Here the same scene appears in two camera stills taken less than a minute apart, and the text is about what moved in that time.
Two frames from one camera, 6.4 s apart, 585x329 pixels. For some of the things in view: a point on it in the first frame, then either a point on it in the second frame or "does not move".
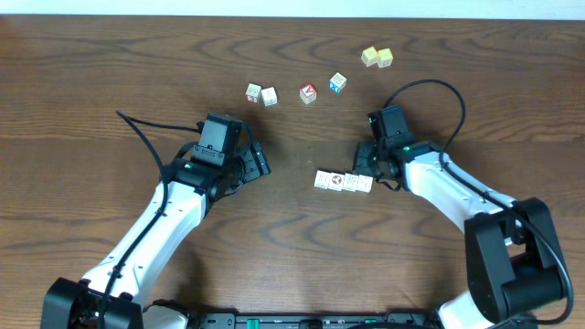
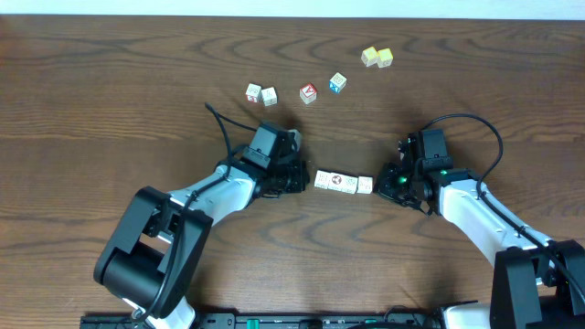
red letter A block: x=308 y=93 does not move
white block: x=365 y=183 does not move
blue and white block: x=337 y=82 does not move
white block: x=350 y=182 does not move
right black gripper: x=361 y=165 to x=384 y=185
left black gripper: x=258 y=159 to x=297 y=178
